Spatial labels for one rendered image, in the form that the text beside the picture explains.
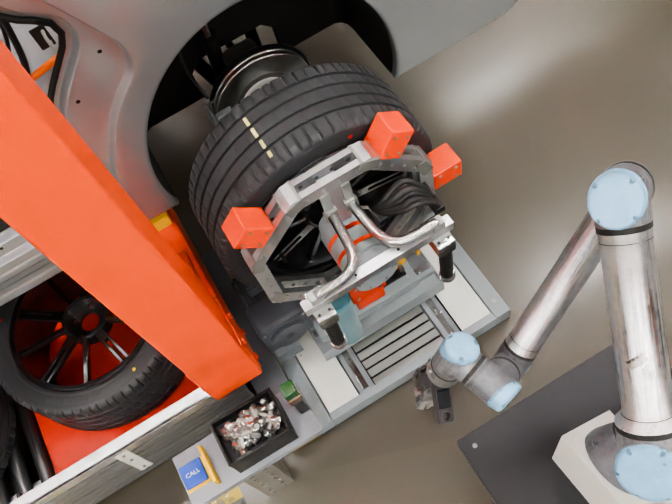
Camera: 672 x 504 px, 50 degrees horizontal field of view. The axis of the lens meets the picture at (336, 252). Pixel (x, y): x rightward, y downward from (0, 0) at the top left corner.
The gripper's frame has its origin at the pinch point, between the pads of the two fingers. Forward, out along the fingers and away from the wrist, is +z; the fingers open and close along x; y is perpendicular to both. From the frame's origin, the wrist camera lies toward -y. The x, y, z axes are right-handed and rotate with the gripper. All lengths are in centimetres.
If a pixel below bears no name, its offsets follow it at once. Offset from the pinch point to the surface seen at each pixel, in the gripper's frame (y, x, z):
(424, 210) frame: 45, -6, -34
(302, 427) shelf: 6.5, 32.5, 14.1
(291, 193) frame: 40, 37, -57
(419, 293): 49, -23, 24
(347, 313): 25.1, 19.5, -18.1
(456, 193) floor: 91, -56, 26
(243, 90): 93, 36, -37
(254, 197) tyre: 43, 45, -52
